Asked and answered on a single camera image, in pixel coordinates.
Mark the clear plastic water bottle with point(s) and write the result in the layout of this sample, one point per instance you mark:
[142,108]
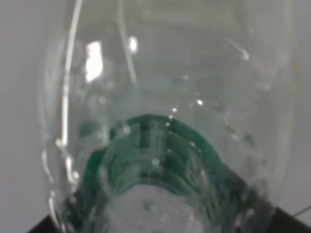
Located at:
[167,116]

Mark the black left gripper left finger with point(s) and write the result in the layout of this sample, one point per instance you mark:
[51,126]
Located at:
[43,225]

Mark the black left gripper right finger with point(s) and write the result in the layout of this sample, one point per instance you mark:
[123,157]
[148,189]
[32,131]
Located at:
[286,218]

